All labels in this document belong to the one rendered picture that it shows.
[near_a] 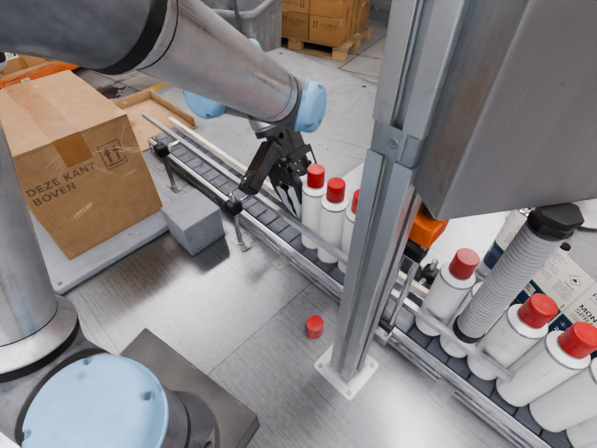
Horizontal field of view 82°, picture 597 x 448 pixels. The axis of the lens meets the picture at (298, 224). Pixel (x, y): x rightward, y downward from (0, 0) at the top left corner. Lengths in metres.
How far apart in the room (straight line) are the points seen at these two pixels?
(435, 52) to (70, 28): 0.21
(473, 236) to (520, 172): 0.61
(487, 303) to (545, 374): 0.21
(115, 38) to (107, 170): 0.60
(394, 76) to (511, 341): 0.43
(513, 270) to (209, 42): 0.33
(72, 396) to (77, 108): 0.60
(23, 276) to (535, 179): 0.45
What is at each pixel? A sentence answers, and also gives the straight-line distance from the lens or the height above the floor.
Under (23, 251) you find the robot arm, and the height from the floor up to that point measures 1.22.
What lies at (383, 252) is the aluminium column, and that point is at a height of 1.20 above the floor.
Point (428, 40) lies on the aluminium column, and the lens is 0.25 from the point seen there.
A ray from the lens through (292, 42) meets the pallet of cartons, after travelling 4.23.
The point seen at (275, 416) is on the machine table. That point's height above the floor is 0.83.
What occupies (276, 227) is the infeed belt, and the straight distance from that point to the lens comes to 0.81.
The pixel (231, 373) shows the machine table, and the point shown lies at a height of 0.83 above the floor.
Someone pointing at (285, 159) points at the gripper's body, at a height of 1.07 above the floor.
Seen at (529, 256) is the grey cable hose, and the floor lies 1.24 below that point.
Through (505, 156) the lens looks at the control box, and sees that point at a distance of 0.26.
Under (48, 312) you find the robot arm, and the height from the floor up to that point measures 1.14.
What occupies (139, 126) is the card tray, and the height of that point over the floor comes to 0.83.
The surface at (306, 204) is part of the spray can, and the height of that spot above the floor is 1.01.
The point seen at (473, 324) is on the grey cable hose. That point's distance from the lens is 0.45.
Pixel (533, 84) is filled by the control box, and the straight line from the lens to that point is 0.24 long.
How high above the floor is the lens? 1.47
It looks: 47 degrees down
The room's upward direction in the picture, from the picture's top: straight up
